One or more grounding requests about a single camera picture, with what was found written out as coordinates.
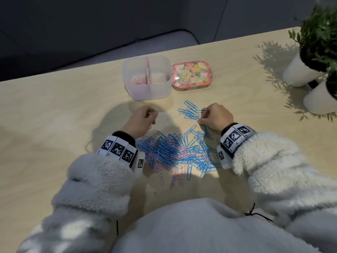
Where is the person's right hand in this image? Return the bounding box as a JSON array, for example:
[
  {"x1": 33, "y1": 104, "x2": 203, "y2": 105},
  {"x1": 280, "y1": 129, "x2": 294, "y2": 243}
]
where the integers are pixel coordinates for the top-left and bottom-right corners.
[{"x1": 197, "y1": 103, "x2": 235, "y2": 135}]

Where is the person's left hand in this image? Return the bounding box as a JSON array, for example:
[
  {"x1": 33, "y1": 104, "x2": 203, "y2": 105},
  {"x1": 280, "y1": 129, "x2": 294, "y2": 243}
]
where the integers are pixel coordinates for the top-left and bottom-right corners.
[{"x1": 121, "y1": 105, "x2": 159, "y2": 140}]

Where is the translucent divided plastic box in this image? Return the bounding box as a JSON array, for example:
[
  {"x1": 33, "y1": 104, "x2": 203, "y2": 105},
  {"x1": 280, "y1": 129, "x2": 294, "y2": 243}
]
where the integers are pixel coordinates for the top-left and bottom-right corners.
[{"x1": 121, "y1": 55, "x2": 172, "y2": 101}]

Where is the pile of blue pink paperclips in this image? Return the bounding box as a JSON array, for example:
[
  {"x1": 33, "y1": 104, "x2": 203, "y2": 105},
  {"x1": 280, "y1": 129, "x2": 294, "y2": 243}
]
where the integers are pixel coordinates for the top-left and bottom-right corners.
[{"x1": 136, "y1": 125, "x2": 224, "y2": 190}]

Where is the heap of pink paper clips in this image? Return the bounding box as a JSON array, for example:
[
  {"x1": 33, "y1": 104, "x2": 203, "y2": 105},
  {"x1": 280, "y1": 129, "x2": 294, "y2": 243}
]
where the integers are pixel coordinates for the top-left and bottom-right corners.
[{"x1": 130, "y1": 76, "x2": 152, "y2": 86}]

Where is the person's right forearm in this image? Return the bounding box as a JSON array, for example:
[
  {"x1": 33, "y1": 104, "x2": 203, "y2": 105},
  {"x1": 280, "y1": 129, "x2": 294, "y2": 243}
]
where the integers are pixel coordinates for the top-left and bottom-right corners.
[{"x1": 231, "y1": 131, "x2": 337, "y2": 253}]

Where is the person's left forearm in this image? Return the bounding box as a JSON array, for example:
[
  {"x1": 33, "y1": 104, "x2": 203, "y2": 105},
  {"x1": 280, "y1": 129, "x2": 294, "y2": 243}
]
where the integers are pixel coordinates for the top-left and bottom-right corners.
[{"x1": 15, "y1": 153, "x2": 137, "y2": 253}]

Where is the person's white fleece torso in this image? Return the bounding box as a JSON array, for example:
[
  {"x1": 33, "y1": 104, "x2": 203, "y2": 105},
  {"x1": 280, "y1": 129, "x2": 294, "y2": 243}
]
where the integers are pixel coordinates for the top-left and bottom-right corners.
[{"x1": 110, "y1": 198, "x2": 322, "y2": 253}]

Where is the right wrist marker band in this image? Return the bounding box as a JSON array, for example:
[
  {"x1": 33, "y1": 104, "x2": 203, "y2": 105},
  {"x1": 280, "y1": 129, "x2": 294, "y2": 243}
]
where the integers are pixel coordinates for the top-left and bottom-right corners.
[{"x1": 220, "y1": 123, "x2": 257, "y2": 158}]

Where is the wrist marker band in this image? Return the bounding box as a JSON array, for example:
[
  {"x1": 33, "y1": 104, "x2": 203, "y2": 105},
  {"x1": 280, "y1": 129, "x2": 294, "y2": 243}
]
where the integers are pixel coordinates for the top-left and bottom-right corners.
[
  {"x1": 97, "y1": 131, "x2": 139, "y2": 168},
  {"x1": 220, "y1": 123, "x2": 257, "y2": 158}
]

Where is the left wrist marker band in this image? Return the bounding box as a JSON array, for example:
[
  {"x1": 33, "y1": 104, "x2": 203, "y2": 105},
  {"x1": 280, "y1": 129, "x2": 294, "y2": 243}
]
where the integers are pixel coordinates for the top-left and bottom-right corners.
[{"x1": 97, "y1": 131, "x2": 139, "y2": 168}]

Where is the white marker tag device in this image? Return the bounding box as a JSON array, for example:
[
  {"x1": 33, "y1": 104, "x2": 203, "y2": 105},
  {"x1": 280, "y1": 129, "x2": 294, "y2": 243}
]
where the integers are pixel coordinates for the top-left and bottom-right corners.
[{"x1": 216, "y1": 144, "x2": 233, "y2": 169}]

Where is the pink floral tin lid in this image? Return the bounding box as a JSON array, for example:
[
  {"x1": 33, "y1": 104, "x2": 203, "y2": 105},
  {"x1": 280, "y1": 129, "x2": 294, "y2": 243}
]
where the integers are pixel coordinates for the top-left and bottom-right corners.
[{"x1": 171, "y1": 60, "x2": 212, "y2": 91}]

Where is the grey high-back sofa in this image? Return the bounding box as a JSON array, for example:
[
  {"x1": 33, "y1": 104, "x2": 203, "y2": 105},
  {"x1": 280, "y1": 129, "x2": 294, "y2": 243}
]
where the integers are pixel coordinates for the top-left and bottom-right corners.
[{"x1": 0, "y1": 0, "x2": 337, "y2": 82}]

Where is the green plant in white pot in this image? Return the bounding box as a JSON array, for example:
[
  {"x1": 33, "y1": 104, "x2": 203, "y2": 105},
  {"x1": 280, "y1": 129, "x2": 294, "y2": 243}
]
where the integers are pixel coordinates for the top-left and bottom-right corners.
[
  {"x1": 282, "y1": 2, "x2": 337, "y2": 88},
  {"x1": 303, "y1": 73, "x2": 337, "y2": 116}
]

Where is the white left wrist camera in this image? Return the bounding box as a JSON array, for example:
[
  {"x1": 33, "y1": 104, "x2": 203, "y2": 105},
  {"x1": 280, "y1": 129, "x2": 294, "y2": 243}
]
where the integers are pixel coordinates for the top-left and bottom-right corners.
[{"x1": 136, "y1": 153, "x2": 146, "y2": 177}]

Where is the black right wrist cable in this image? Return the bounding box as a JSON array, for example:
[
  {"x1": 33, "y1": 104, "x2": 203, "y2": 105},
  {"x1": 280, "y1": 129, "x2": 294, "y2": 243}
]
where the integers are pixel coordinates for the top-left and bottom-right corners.
[{"x1": 243, "y1": 202, "x2": 274, "y2": 223}]

